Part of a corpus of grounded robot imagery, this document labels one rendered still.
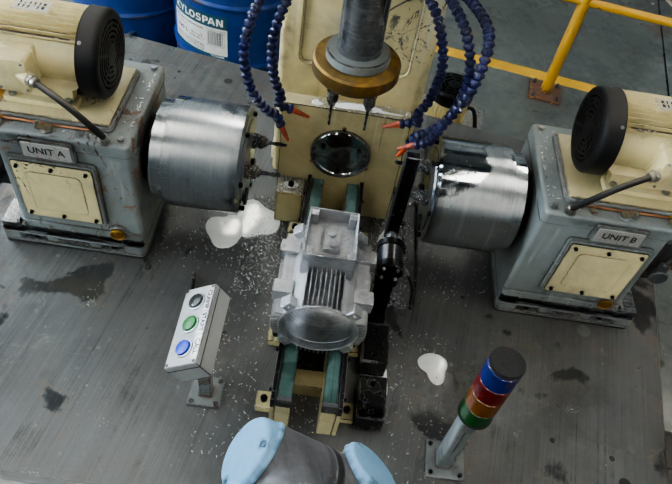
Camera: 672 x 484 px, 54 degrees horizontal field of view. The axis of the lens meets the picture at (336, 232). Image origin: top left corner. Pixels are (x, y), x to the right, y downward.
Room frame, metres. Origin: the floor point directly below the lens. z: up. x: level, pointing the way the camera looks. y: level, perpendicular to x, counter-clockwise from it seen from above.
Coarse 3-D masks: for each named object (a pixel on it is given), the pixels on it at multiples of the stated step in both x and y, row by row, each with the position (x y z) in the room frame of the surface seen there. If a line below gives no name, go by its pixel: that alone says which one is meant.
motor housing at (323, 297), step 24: (288, 264) 0.78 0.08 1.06; (312, 288) 0.72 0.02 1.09; (336, 288) 0.73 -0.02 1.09; (360, 288) 0.76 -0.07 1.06; (288, 312) 0.73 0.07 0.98; (312, 312) 0.76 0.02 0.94; (336, 312) 0.77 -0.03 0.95; (288, 336) 0.68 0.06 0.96; (312, 336) 0.71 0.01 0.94; (336, 336) 0.71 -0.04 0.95; (360, 336) 0.69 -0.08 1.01
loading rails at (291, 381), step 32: (320, 192) 1.13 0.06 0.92; (352, 192) 1.15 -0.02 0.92; (288, 224) 1.09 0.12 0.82; (288, 352) 0.67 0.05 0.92; (352, 352) 0.76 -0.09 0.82; (288, 384) 0.60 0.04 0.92; (320, 384) 0.65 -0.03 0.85; (288, 416) 0.56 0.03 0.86; (320, 416) 0.56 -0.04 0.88; (352, 416) 0.61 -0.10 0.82
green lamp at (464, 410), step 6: (462, 402) 0.56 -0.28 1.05; (462, 408) 0.55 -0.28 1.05; (468, 408) 0.54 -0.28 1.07; (462, 414) 0.54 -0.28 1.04; (468, 414) 0.54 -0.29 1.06; (474, 414) 0.53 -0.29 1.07; (468, 420) 0.53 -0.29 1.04; (474, 420) 0.53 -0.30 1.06; (480, 420) 0.53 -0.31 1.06; (486, 420) 0.53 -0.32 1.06; (474, 426) 0.53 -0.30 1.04; (480, 426) 0.53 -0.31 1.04
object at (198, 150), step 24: (168, 120) 1.03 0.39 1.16; (192, 120) 1.04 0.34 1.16; (216, 120) 1.05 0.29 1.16; (240, 120) 1.06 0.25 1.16; (168, 144) 0.98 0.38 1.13; (192, 144) 0.99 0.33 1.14; (216, 144) 1.00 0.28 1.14; (240, 144) 1.01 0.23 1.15; (264, 144) 1.11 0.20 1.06; (168, 168) 0.95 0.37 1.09; (192, 168) 0.96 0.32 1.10; (216, 168) 0.97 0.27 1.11; (240, 168) 0.98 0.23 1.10; (168, 192) 0.94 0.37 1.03; (192, 192) 0.94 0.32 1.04; (216, 192) 0.95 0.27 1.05; (240, 192) 0.98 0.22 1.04
